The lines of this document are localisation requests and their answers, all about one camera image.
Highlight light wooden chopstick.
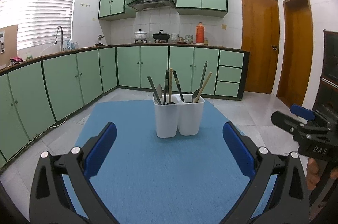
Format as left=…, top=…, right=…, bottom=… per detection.
left=168, top=68, right=173, bottom=104
left=194, top=72, right=212, bottom=103

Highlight dark grey chopstick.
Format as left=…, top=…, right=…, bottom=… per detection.
left=199, top=61, right=208, bottom=89

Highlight small steel spoon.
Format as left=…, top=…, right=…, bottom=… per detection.
left=192, top=89, right=199, bottom=102

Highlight black chopstick with silver band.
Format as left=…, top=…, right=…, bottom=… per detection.
left=173, top=70, right=185, bottom=103

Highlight black chopstick with gold band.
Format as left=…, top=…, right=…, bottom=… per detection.
left=163, top=70, right=169, bottom=105

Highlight large steel spoon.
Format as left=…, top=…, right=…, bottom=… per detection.
left=154, top=84, right=163, bottom=105

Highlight green lower kitchen cabinets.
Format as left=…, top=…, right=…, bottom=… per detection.
left=1, top=44, right=249, bottom=164

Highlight person's hand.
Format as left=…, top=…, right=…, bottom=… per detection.
left=305, top=157, right=338, bottom=191

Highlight dark glass cabinet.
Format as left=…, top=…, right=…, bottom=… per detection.
left=313, top=30, right=338, bottom=120

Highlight brown wooden door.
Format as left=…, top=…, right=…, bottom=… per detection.
left=277, top=0, right=313, bottom=107
left=242, top=0, right=280, bottom=94

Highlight blue table mat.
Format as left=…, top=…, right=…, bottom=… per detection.
left=71, top=100, right=253, bottom=223

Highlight white double utensil holder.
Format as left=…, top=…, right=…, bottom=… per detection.
left=153, top=94, right=205, bottom=139

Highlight orange thermos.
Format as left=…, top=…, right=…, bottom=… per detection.
left=195, top=22, right=204, bottom=45

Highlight steel sink faucet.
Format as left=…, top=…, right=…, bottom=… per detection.
left=53, top=25, right=64, bottom=52

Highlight black wok pot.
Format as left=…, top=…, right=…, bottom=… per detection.
left=152, top=30, right=171, bottom=43

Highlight white cooking pot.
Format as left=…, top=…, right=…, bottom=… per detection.
left=134, top=29, right=147, bottom=44

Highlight black range hood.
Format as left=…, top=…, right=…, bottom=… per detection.
left=127, top=0, right=176, bottom=11

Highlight window blinds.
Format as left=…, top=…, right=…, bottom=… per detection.
left=1, top=0, right=75, bottom=50

